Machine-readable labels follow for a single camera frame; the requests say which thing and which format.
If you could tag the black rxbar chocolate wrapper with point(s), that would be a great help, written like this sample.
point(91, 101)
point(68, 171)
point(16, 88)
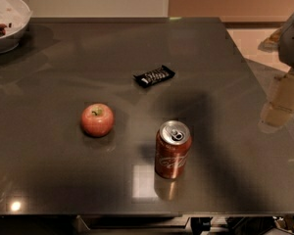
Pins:
point(153, 77)

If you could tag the red apple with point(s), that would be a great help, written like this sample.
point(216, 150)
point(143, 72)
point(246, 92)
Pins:
point(97, 120)

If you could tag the red coke can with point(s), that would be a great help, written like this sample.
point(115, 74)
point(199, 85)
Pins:
point(173, 141)

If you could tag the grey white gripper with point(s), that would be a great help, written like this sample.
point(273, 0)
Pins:
point(293, 43)

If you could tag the white bowl with snacks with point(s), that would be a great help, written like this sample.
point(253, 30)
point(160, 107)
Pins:
point(14, 18)

